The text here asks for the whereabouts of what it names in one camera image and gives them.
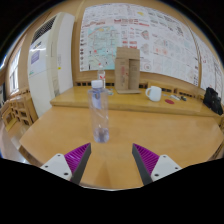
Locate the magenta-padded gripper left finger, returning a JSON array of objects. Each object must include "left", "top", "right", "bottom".
[{"left": 39, "top": 142, "right": 92, "bottom": 185}]

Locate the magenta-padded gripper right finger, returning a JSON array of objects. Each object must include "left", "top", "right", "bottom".
[{"left": 131, "top": 142, "right": 183, "bottom": 186}]

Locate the clear plastic water bottle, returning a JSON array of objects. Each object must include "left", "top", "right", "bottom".
[{"left": 87, "top": 79, "right": 110, "bottom": 144}]

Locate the white ceramic mug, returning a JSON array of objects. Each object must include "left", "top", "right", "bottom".
[{"left": 145, "top": 85, "right": 163, "bottom": 102}]

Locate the wooden chair group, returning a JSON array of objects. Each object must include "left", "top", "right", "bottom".
[{"left": 0, "top": 87, "right": 38, "bottom": 132}]

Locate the small clear plastic bottle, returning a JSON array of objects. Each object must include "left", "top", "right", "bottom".
[{"left": 97, "top": 65, "right": 107, "bottom": 89}]

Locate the black bag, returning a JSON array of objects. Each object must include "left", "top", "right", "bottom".
[{"left": 203, "top": 86, "right": 224, "bottom": 116}]

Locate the brown cardboard box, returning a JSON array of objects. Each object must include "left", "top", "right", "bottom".
[{"left": 114, "top": 46, "right": 142, "bottom": 95}]

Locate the white standing air conditioner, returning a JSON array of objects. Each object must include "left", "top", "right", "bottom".
[{"left": 27, "top": 12, "right": 76, "bottom": 118}]

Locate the window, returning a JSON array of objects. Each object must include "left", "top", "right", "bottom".
[{"left": 7, "top": 49, "right": 22, "bottom": 96}]

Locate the narrow printed wall poster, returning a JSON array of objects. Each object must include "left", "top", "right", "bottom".
[{"left": 192, "top": 33, "right": 224, "bottom": 98}]

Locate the large printed wall poster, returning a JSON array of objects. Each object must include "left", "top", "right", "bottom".
[{"left": 79, "top": 2, "right": 201, "bottom": 88}]

